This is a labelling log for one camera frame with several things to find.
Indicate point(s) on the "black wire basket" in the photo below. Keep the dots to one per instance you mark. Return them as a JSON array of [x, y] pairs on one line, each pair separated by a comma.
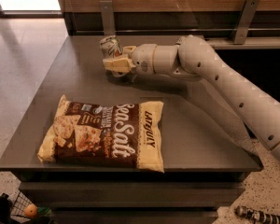
[[20, 202]]

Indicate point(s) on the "metal bracket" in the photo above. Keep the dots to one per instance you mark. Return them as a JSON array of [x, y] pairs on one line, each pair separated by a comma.
[[239, 33], [107, 15]]

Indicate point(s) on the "black round container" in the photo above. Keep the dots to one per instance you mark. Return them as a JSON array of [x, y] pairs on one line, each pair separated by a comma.
[[5, 209]]

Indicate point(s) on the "right metal bracket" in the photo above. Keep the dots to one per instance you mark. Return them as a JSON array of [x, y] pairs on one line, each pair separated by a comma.
[[239, 33]]

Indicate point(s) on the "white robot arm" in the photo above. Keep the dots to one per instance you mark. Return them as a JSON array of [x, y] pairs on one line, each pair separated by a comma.
[[192, 57]]

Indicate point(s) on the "left metal bracket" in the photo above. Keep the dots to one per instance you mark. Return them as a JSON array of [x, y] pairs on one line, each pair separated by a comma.
[[107, 15]]

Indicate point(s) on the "Sea Salt chips bag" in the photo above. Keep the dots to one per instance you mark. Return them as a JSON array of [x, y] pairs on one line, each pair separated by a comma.
[[125, 135]]

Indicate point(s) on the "silver 7up can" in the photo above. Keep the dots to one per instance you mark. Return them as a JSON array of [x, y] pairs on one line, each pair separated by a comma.
[[111, 47]]

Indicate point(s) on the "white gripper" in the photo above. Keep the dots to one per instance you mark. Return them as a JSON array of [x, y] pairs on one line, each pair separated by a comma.
[[142, 59]]

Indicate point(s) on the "orange fruit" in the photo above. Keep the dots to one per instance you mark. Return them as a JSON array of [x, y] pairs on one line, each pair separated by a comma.
[[30, 211]]

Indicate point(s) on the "black white striped object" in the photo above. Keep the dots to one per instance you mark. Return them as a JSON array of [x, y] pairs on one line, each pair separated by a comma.
[[256, 215]]

